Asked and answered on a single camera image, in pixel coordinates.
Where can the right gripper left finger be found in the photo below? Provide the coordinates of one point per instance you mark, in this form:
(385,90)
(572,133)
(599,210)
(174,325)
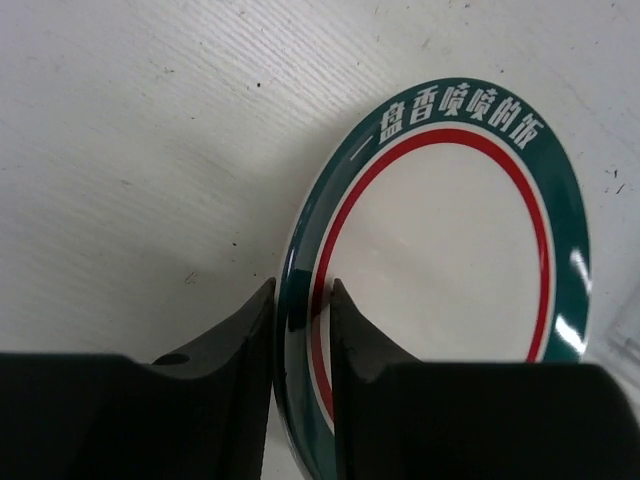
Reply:
(198,412)

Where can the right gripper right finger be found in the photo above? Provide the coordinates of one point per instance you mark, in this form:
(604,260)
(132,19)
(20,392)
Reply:
(396,417)

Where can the green red rimmed plate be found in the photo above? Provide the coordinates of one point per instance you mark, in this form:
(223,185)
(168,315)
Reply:
(454,218)

